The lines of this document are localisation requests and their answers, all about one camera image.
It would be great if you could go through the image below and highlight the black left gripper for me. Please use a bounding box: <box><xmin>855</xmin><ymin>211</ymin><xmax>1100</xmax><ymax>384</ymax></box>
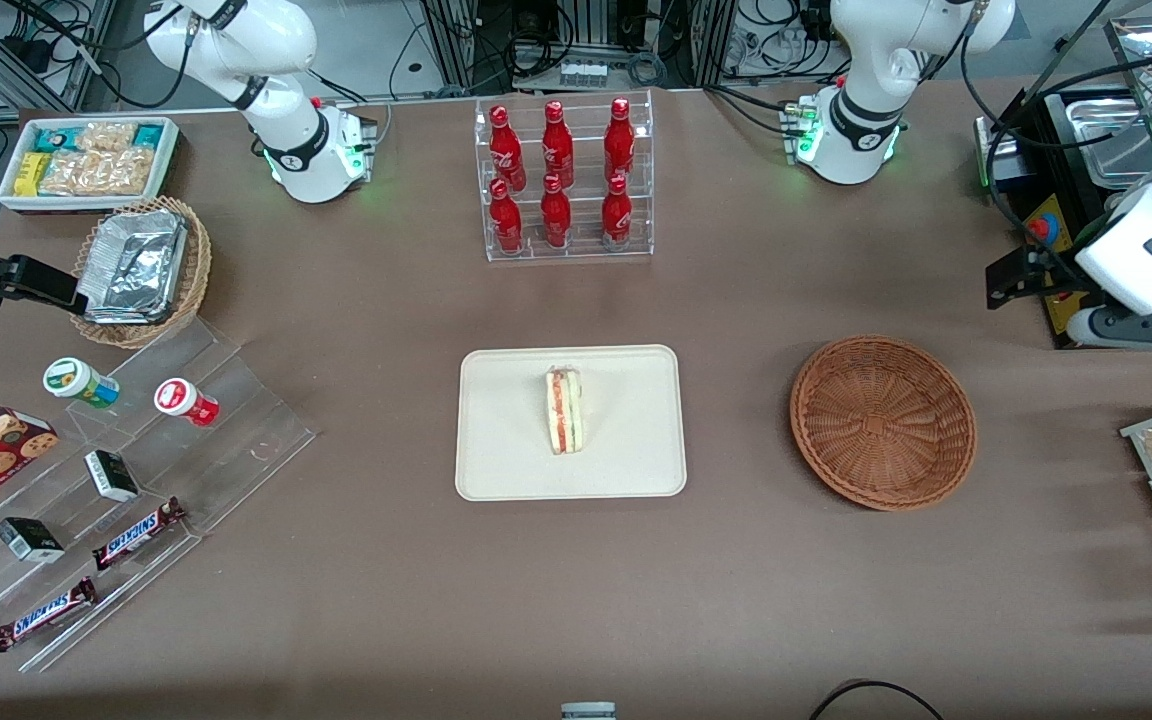
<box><xmin>986</xmin><ymin>246</ymin><xmax>1103</xmax><ymax>310</ymax></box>

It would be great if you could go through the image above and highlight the sandwich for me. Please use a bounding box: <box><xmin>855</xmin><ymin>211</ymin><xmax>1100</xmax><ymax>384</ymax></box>
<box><xmin>546</xmin><ymin>367</ymin><xmax>585</xmax><ymax>456</ymax></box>

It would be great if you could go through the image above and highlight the light tan wicker basket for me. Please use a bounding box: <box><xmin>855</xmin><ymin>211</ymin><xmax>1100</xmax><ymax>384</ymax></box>
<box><xmin>69</xmin><ymin>196</ymin><xmax>213</xmax><ymax>350</ymax></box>

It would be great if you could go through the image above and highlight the brown round wicker basket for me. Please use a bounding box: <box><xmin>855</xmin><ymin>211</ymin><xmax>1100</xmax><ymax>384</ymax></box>
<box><xmin>789</xmin><ymin>335</ymin><xmax>978</xmax><ymax>512</ymax></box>

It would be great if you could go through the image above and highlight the cream plastic tray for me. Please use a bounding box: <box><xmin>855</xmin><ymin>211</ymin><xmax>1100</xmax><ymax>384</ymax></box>
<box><xmin>455</xmin><ymin>345</ymin><xmax>688</xmax><ymax>502</ymax></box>

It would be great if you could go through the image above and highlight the black food warmer appliance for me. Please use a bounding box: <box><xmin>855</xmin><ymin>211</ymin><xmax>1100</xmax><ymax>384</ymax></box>
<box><xmin>1021</xmin><ymin>15</ymin><xmax>1152</xmax><ymax>349</ymax></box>

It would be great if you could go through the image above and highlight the white rectangular snack bin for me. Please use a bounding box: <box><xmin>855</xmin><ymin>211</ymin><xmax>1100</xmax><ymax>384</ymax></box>
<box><xmin>0</xmin><ymin>117</ymin><xmax>180</xmax><ymax>214</ymax></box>

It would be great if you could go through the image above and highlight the yellow snack packet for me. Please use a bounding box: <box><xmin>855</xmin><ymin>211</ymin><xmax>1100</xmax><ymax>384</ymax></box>
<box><xmin>14</xmin><ymin>152</ymin><xmax>52</xmax><ymax>197</ymax></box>

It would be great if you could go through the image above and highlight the green lidded yogurt cup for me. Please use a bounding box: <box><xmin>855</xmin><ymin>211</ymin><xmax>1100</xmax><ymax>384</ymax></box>
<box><xmin>43</xmin><ymin>357</ymin><xmax>121</xmax><ymax>409</ymax></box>

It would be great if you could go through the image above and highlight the clear rice cracker packet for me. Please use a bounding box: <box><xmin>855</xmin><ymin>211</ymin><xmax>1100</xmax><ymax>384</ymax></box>
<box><xmin>76</xmin><ymin>122</ymin><xmax>137</xmax><ymax>153</ymax></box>
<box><xmin>39</xmin><ymin>150</ymin><xmax>102</xmax><ymax>196</ymax></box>
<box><xmin>96</xmin><ymin>148</ymin><xmax>155</xmax><ymax>196</ymax></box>

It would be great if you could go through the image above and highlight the silver foil pouch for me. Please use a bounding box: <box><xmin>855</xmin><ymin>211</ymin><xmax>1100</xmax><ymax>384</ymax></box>
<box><xmin>76</xmin><ymin>210</ymin><xmax>189</xmax><ymax>326</ymax></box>

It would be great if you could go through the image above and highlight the silver blue control box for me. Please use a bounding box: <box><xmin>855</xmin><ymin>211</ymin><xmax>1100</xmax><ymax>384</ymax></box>
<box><xmin>974</xmin><ymin>115</ymin><xmax>1032</xmax><ymax>193</ymax></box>

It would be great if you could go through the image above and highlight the steel pan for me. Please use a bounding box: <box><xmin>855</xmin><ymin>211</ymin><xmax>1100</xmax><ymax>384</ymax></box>
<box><xmin>1066</xmin><ymin>95</ymin><xmax>1152</xmax><ymax>189</ymax></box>

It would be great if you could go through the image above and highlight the red lidded yogurt cup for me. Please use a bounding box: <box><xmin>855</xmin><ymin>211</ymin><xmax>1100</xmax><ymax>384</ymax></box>
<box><xmin>154</xmin><ymin>378</ymin><xmax>220</xmax><ymax>428</ymax></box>

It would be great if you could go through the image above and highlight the small black carton box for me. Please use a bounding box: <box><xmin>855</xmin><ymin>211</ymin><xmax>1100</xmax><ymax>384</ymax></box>
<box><xmin>0</xmin><ymin>517</ymin><xmax>66</xmax><ymax>564</ymax></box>
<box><xmin>84</xmin><ymin>450</ymin><xmax>140</xmax><ymax>503</ymax></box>

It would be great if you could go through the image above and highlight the clear acrylic stepped shelf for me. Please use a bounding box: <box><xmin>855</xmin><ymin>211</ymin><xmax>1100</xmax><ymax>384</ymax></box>
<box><xmin>0</xmin><ymin>318</ymin><xmax>319</xmax><ymax>673</ymax></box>

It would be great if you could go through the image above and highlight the Snickers chocolate bar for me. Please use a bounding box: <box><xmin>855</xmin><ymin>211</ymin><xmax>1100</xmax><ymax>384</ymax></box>
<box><xmin>0</xmin><ymin>577</ymin><xmax>99</xmax><ymax>653</ymax></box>
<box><xmin>92</xmin><ymin>497</ymin><xmax>187</xmax><ymax>572</ymax></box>

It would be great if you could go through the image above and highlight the red cola bottle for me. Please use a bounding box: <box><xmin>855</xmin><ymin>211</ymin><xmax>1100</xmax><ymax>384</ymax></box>
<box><xmin>604</xmin><ymin>97</ymin><xmax>636</xmax><ymax>183</ymax></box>
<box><xmin>540</xmin><ymin>173</ymin><xmax>573</xmax><ymax>249</ymax></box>
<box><xmin>489</xmin><ymin>178</ymin><xmax>525</xmax><ymax>255</ymax></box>
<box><xmin>541</xmin><ymin>100</ymin><xmax>575</xmax><ymax>186</ymax></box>
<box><xmin>488</xmin><ymin>104</ymin><xmax>527</xmax><ymax>186</ymax></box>
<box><xmin>601</xmin><ymin>174</ymin><xmax>634</xmax><ymax>247</ymax></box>

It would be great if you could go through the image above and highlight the clear acrylic bottle rack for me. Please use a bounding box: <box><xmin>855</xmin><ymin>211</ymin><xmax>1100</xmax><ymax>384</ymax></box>
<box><xmin>474</xmin><ymin>90</ymin><xmax>655</xmax><ymax>263</ymax></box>

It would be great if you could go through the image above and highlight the white black wrist camera mount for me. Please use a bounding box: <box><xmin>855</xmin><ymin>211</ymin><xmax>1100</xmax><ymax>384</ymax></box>
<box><xmin>1066</xmin><ymin>303</ymin><xmax>1152</xmax><ymax>351</ymax></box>

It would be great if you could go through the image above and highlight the black cable loop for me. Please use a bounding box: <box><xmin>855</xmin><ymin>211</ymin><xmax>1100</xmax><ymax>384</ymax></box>
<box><xmin>808</xmin><ymin>680</ymin><xmax>945</xmax><ymax>720</ymax></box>

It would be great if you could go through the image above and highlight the aluminium frame with equipment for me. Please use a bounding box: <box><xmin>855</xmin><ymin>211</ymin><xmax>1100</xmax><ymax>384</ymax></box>
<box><xmin>421</xmin><ymin>0</ymin><xmax>737</xmax><ymax>93</ymax></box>

